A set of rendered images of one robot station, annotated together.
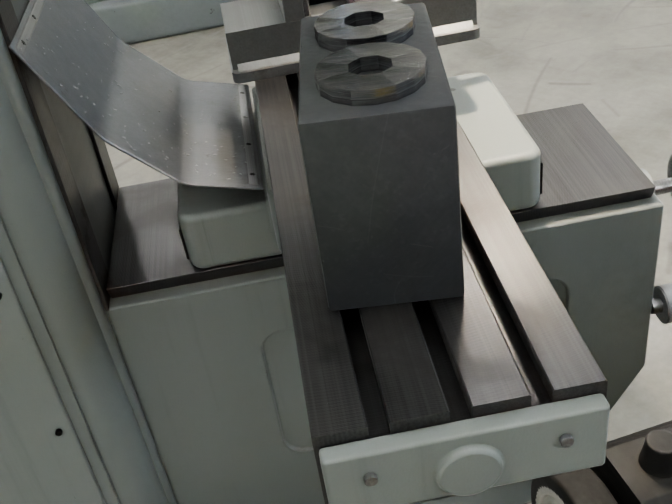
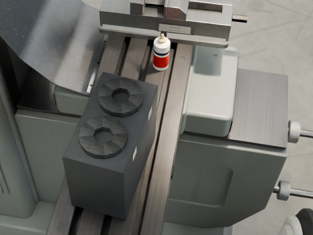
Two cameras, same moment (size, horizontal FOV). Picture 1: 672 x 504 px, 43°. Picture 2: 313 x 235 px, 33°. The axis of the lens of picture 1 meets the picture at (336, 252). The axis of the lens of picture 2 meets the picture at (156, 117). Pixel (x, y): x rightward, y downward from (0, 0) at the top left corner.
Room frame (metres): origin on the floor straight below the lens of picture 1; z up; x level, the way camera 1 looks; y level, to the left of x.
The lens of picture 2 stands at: (0.10, -0.24, 1.93)
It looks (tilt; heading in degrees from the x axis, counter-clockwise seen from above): 53 degrees down; 10
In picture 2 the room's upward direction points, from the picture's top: 3 degrees clockwise
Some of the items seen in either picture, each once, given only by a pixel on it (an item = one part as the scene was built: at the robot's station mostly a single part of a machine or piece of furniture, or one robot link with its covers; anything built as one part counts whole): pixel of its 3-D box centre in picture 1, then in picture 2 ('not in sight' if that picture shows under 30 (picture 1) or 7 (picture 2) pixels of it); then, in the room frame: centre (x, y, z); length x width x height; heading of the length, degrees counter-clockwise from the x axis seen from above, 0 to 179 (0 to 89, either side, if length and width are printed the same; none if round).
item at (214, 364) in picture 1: (387, 334); (154, 146); (1.10, -0.07, 0.45); 0.80 x 0.30 x 0.60; 93
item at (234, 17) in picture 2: not in sight; (239, 18); (1.19, -0.26, 0.99); 0.04 x 0.02 x 0.02; 95
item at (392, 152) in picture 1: (378, 144); (113, 144); (0.68, -0.05, 1.05); 0.22 x 0.12 x 0.20; 176
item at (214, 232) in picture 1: (348, 154); (149, 75); (1.10, -0.04, 0.81); 0.50 x 0.35 x 0.12; 93
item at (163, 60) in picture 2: not in sight; (161, 50); (1.01, -0.08, 1.00); 0.04 x 0.04 x 0.11
